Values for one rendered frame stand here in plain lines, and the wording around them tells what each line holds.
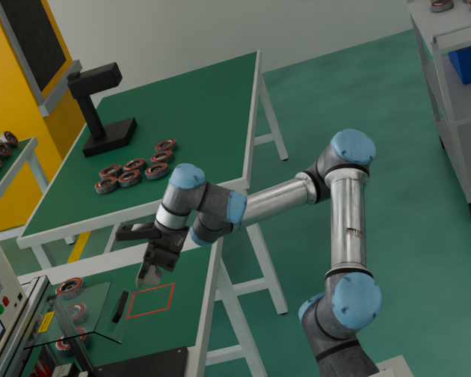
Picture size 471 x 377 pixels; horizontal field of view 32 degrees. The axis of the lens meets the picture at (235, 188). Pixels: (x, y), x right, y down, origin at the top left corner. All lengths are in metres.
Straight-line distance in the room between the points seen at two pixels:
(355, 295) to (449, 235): 2.22
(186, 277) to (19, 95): 2.98
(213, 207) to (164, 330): 0.82
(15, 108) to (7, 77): 0.22
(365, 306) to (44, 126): 4.02
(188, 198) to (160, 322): 0.87
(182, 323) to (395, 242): 1.73
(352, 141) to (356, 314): 0.47
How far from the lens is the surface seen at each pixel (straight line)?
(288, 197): 2.14
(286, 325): 3.79
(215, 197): 1.92
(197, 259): 2.97
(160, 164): 3.83
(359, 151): 2.09
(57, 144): 5.72
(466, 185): 4.07
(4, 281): 2.31
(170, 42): 7.22
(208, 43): 7.18
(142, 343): 2.65
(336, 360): 2.00
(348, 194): 2.05
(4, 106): 5.68
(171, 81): 5.16
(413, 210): 4.37
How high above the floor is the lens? 2.14
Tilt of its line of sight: 24 degrees down
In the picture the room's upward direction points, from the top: 20 degrees counter-clockwise
